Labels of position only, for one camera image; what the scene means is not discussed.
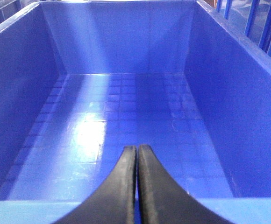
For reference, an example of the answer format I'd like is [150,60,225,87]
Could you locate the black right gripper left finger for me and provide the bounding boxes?
[55,146,136,224]

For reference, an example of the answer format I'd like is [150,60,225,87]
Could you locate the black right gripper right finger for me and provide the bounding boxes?
[138,144,227,224]

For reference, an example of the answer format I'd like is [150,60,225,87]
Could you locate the blue target bin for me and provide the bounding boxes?
[0,0,271,224]

